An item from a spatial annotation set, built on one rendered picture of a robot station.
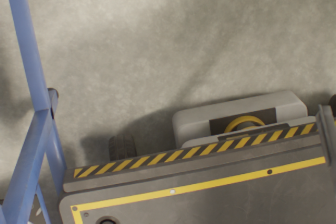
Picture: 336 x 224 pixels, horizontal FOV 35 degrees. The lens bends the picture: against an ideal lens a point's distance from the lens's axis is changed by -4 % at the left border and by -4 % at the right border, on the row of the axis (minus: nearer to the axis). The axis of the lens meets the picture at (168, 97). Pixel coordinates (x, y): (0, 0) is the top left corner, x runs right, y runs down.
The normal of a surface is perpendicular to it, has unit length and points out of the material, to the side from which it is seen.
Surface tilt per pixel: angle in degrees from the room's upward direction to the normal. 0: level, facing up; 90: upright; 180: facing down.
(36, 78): 0
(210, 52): 0
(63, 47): 0
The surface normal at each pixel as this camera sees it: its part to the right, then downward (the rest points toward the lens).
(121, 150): -0.11, -0.70
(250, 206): 0.10, 0.33
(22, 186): -0.16, -0.93
